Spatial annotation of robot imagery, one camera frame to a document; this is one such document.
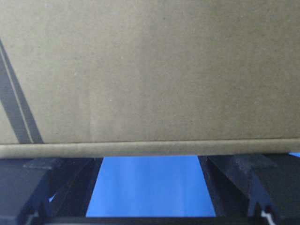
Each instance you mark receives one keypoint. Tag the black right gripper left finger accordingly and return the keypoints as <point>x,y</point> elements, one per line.
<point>46,187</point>

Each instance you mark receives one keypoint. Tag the brown cardboard box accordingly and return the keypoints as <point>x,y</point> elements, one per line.
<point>99,78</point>

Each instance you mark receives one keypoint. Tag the blue table mat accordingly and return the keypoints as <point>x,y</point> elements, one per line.
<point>150,187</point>

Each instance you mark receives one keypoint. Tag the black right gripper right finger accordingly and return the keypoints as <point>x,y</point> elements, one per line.
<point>247,185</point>

